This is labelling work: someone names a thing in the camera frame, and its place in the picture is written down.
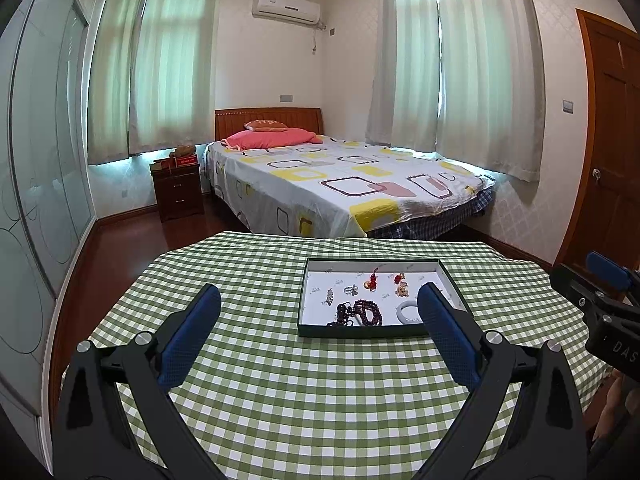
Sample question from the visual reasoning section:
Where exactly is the pink pillow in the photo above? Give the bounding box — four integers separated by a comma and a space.
221, 128, 321, 151

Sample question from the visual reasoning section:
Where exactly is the dark wooden nightstand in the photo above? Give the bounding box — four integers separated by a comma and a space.
151, 162, 205, 223

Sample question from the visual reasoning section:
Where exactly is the glass door wardrobe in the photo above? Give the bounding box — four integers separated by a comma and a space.
0, 0, 98, 416

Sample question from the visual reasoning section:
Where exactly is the patterned bedsheet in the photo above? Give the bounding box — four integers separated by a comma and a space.
206, 135, 496, 238

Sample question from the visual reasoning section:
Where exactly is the white air conditioner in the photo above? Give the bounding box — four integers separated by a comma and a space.
252, 0, 323, 25

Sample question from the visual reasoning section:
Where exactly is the dark red bead necklace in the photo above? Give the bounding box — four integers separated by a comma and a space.
352, 299, 385, 327

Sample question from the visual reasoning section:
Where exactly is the black bead bracelet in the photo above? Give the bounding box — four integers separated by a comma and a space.
327, 301, 356, 327

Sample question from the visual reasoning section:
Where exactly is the brown wooden door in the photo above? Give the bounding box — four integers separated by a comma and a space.
552, 7, 640, 306

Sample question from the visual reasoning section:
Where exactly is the green checked tablecloth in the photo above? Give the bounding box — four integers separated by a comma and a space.
60, 230, 613, 480

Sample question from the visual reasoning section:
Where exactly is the person's right hand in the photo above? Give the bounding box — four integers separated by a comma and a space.
592, 377, 625, 441

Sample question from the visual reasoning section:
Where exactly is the white jade bangle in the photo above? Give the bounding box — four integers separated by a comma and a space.
392, 300, 423, 325

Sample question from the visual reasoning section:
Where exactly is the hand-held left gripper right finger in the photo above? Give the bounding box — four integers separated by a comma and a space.
416, 281, 588, 480

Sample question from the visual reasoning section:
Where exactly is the white curtain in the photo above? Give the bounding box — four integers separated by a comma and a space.
127, 0, 221, 156
87, 0, 151, 156
432, 0, 546, 183
365, 0, 443, 148

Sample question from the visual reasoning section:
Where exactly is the blue plaid bed skirt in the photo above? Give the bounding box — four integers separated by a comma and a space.
367, 192, 493, 241

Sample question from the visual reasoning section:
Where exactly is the wooden headboard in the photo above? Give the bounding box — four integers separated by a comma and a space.
215, 106, 325, 141

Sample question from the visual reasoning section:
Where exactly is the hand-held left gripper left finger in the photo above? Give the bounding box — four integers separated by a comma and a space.
52, 282, 223, 480

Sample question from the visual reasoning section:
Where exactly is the green shallow jewelry box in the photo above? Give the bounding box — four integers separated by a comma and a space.
296, 258, 473, 338

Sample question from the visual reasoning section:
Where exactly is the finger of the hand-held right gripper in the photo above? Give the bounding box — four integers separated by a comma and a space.
587, 251, 631, 291
550, 264, 626, 321

